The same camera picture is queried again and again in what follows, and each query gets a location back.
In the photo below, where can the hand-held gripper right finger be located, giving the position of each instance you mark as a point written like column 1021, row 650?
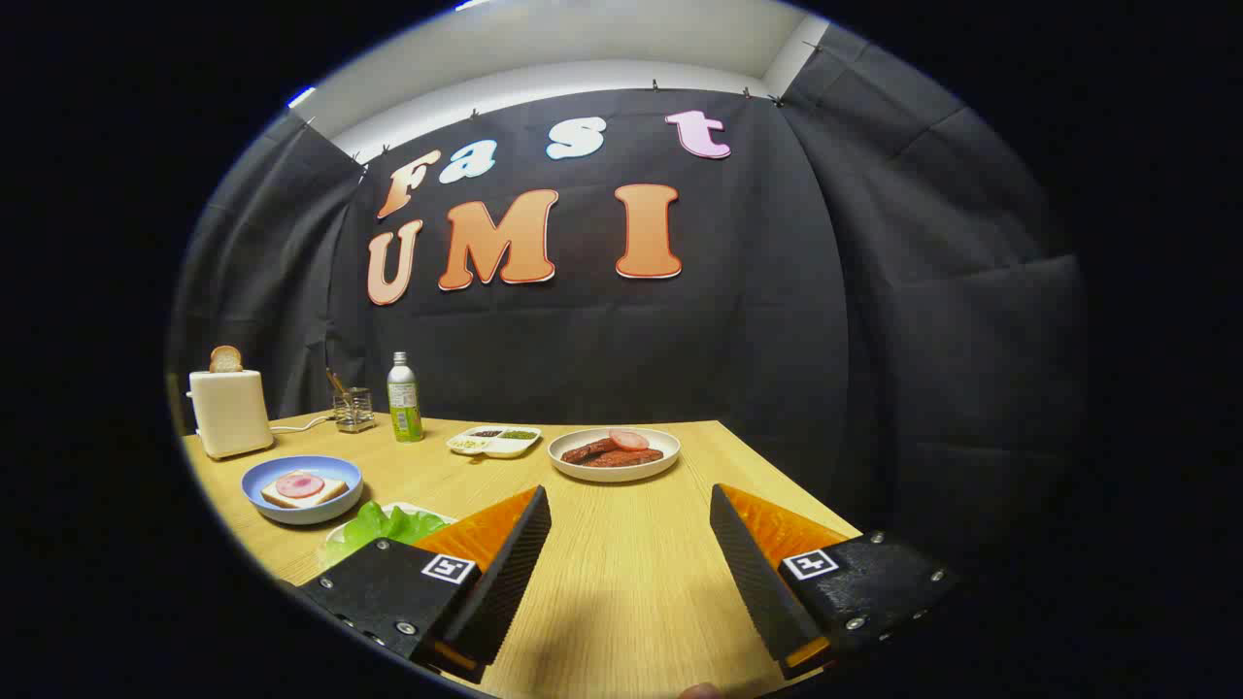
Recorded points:
column 757, row 582

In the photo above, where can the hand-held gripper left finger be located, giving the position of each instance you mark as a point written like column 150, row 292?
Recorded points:
column 505, row 582

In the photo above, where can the green lettuce leaf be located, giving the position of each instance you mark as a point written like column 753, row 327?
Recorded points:
column 384, row 529

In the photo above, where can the toast slice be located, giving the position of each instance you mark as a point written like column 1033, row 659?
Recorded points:
column 225, row 360

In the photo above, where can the white rounded square plate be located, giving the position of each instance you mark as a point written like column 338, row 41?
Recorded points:
column 432, row 511

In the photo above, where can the white divided tray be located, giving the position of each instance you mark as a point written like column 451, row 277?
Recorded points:
column 500, row 448

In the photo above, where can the pile of yellow beans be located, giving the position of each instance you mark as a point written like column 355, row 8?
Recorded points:
column 471, row 445

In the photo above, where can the pile of green beans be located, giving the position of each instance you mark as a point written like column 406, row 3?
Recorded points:
column 520, row 434

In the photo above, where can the brown meat piece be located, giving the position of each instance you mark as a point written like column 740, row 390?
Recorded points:
column 626, row 458
column 586, row 450

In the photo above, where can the white round plate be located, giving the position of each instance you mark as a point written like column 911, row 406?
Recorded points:
column 662, row 445

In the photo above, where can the small pink ham slice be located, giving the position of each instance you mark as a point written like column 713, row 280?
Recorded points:
column 629, row 440

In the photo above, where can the white bread slice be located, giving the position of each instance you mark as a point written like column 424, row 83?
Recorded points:
column 328, row 495

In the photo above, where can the silver bottle green label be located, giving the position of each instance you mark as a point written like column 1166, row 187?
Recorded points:
column 405, row 408

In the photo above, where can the large pink ham slice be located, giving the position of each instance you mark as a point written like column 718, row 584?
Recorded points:
column 299, row 484

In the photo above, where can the blue plate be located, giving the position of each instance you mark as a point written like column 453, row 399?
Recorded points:
column 257, row 485

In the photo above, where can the cream white toaster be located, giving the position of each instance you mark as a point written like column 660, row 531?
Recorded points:
column 231, row 413

